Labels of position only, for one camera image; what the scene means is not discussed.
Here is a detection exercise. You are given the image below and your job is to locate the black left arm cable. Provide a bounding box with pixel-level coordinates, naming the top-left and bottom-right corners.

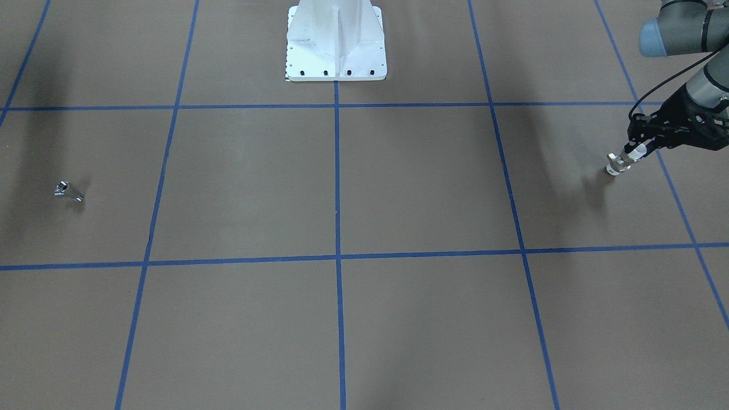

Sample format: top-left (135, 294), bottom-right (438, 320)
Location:
top-left (628, 50), bottom-right (724, 123)

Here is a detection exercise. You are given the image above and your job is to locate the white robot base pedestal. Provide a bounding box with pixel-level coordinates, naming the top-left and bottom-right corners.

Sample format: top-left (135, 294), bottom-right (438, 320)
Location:
top-left (285, 1), bottom-right (388, 81)

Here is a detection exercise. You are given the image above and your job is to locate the white PPR brass valve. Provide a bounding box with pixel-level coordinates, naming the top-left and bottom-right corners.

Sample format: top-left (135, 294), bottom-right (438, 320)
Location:
top-left (605, 143), bottom-right (648, 176)

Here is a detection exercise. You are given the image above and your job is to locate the chrome elbow pipe fitting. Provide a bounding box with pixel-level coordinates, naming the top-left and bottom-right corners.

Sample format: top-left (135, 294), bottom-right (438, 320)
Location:
top-left (54, 180), bottom-right (84, 202)

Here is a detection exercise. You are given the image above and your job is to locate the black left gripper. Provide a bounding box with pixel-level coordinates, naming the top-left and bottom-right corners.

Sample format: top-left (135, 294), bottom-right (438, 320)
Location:
top-left (624, 86), bottom-right (728, 153)

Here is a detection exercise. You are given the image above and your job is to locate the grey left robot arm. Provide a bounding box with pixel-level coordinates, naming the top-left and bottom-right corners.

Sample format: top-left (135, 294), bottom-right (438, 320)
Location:
top-left (623, 1), bottom-right (727, 159)

